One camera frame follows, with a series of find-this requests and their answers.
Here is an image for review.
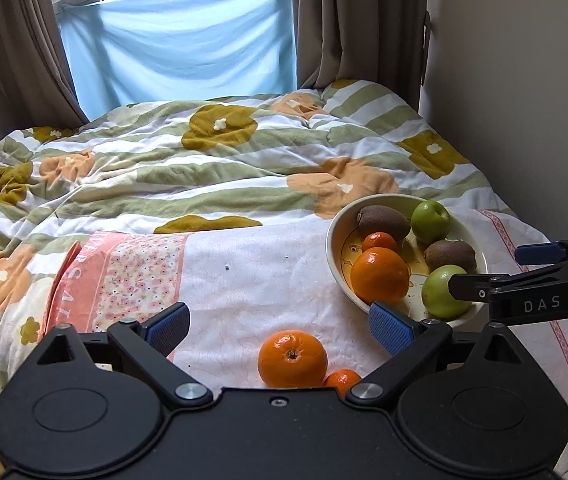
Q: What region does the cream bowl with bear print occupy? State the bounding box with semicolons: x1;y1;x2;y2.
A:
326;193;490;330

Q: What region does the pink floral towel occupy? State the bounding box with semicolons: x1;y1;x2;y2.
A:
43;207;568;472

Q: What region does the beige curtain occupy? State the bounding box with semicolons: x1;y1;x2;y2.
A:
288;0;430;112
0;0;91;127

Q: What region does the green apple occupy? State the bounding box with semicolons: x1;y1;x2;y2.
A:
421;264;475;320
410;199;452;246

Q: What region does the light blue window cloth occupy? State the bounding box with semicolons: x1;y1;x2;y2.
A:
58;0;297;124

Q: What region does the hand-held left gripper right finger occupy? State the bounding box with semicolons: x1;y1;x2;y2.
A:
346;301;533;409

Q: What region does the brown kiwi with sticker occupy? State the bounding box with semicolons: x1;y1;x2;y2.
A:
423;238;478;275

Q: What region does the green striped flower quilt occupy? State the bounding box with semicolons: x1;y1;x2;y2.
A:
0;78;513;402

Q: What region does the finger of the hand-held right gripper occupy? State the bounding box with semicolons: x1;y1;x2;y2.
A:
447;254;568;304
516;233;568;266

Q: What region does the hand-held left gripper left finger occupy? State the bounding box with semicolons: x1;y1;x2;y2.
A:
35;302;215;409

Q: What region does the small mandarin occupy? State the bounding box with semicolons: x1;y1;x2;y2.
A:
322;368;363;399
361;231;400;254

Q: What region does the large orange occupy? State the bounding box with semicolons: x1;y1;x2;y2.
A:
257;329;329;389
350;247;411;307

